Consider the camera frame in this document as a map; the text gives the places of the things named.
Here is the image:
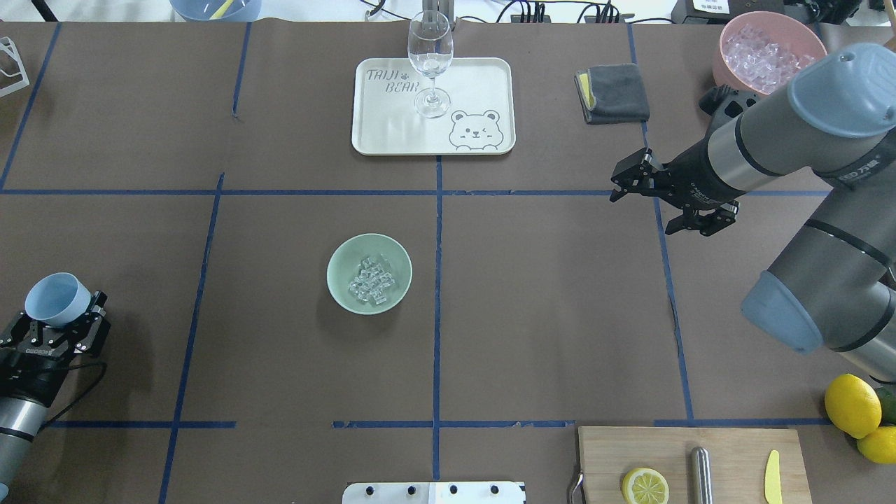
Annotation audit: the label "yellow lemon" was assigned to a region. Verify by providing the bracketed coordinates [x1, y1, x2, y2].
[823, 374, 883, 440]
[857, 426, 895, 465]

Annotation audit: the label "pink bowl with ice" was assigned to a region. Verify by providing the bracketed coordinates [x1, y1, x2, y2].
[713, 10, 827, 96]

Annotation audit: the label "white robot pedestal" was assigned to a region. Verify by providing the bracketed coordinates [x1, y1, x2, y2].
[342, 481, 527, 503]

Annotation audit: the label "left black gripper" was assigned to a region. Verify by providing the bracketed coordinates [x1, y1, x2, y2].
[1, 290, 109, 407]

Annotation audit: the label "ice cubes in green bowl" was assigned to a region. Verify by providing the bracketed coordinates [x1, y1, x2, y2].
[346, 254, 397, 306]

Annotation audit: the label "green lime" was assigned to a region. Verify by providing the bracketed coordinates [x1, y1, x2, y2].
[874, 386, 896, 426]

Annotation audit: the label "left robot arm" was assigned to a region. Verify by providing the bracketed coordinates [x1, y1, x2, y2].
[1, 291, 110, 498]

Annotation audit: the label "clear wine glass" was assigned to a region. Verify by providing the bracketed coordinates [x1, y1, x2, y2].
[407, 10, 454, 118]

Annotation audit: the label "wooden cutting board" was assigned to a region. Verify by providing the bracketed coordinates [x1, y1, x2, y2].
[578, 426, 813, 503]

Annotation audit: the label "half lemon slice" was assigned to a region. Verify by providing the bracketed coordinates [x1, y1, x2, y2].
[620, 467, 670, 504]

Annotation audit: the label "white wire cup rack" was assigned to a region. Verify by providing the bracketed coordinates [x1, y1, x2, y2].
[1, 37, 31, 97]

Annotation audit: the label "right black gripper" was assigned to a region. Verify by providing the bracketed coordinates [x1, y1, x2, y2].
[609, 85, 760, 237]

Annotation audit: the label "yellow plastic fork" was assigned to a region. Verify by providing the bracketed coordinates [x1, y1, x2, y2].
[209, 0, 235, 20]

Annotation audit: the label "green ceramic bowl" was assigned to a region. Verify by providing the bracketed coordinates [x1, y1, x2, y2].
[326, 233, 414, 316]

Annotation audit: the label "yellow plastic knife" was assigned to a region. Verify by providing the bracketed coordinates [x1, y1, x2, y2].
[764, 449, 783, 504]

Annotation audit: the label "blue bowl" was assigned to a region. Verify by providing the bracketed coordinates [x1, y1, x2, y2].
[169, 1, 263, 22]

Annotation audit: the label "light blue plastic cup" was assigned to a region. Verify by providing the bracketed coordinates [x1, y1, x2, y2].
[24, 272, 92, 328]

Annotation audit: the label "white bear tray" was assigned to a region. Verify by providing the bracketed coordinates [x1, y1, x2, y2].
[351, 57, 517, 155]

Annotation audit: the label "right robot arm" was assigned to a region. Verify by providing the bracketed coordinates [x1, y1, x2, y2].
[611, 43, 895, 385]

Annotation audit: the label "grey folded cloth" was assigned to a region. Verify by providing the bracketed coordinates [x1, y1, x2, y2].
[574, 63, 650, 125]

